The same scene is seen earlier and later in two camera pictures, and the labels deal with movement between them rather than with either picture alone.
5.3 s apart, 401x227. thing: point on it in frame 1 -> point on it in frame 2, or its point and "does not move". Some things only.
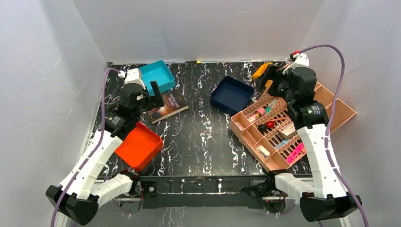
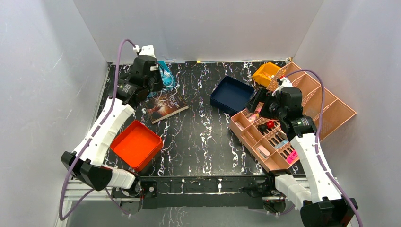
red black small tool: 263,127 does not move
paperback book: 174,103 does not move
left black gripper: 150,99 -> 155,79
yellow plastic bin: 260,71 does not move
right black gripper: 273,73 -> 263,95
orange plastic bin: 140,145 does not move
